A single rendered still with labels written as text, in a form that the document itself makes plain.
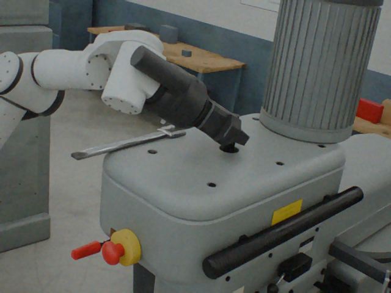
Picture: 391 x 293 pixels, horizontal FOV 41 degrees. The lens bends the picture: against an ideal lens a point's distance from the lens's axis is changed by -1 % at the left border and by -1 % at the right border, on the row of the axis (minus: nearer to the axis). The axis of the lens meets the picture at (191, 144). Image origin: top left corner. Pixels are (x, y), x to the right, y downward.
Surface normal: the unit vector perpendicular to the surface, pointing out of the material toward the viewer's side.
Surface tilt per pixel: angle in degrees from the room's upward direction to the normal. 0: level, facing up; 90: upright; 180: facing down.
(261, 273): 90
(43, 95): 98
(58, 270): 0
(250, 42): 90
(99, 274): 0
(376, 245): 0
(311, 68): 90
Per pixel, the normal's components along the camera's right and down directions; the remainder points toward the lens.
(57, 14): -0.71, 0.18
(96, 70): 0.81, 0.09
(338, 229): 0.69, 0.35
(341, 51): 0.14, 0.39
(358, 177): 0.28, -0.81
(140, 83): 0.64, -0.02
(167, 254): -0.47, 0.28
